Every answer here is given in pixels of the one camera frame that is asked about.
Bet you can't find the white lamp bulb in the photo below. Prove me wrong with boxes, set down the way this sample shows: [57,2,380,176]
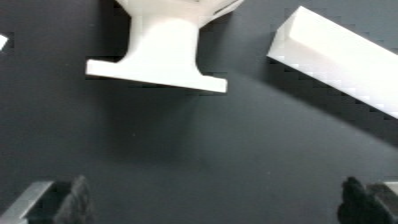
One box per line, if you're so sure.
[0,34,9,51]

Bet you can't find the white right fence bar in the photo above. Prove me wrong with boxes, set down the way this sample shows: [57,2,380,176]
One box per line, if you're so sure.
[267,6,398,119]

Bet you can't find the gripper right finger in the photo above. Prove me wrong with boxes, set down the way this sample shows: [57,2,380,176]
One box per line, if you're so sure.
[338,177,398,224]

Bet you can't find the white lamp base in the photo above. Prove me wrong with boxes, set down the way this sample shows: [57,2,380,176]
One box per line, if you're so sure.
[86,0,245,93]

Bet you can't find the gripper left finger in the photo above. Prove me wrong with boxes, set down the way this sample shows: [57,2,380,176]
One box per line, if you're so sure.
[0,176,94,224]

